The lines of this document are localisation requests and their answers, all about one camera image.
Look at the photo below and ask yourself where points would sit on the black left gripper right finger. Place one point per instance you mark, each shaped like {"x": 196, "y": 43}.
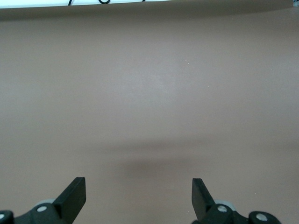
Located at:
{"x": 201, "y": 200}

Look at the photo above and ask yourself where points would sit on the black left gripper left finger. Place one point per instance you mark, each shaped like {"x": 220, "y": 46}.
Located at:
{"x": 70, "y": 200}

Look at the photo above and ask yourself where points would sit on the brown table mat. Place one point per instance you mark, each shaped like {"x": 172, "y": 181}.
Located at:
{"x": 149, "y": 93}

